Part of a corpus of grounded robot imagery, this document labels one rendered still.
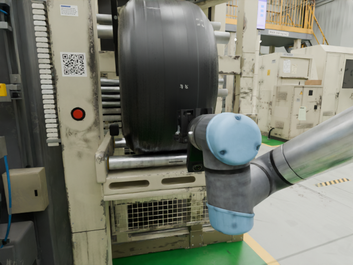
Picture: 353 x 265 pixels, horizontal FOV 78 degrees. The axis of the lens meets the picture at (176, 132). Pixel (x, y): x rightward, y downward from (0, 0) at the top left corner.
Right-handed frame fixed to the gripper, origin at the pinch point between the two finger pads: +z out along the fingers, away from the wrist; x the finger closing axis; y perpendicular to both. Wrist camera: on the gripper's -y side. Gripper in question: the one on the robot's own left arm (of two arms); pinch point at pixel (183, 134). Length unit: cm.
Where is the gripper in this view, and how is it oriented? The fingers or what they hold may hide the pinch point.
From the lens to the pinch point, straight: 65.0
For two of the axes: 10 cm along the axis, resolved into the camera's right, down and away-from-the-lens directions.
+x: -9.8, 0.4, -2.0
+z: -2.0, -0.7, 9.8
